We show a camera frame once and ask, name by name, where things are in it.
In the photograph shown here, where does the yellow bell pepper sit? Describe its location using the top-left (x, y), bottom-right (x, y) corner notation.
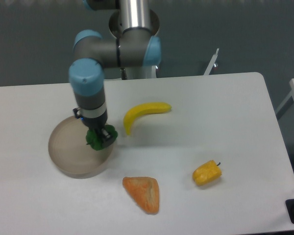
top-left (192, 160), bottom-right (222, 186)

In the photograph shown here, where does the green bell pepper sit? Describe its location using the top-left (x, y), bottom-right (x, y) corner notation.
top-left (86, 124), bottom-right (118, 151)

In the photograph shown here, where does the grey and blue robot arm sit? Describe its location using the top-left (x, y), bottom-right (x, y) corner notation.
top-left (69, 0), bottom-right (161, 151)

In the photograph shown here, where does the beige round plate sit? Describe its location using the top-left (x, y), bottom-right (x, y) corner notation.
top-left (48, 116), bottom-right (114, 179)

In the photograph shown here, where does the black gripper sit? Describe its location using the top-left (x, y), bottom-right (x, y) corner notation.
top-left (73, 107), bottom-right (115, 147)

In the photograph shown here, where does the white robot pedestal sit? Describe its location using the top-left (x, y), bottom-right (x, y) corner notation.
top-left (105, 9), bottom-right (221, 80)

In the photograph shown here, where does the orange triangular bread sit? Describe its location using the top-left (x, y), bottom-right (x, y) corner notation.
top-left (122, 177), bottom-right (160, 214)

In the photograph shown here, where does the yellow banana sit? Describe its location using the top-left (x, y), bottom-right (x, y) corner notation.
top-left (123, 102), bottom-right (172, 136)

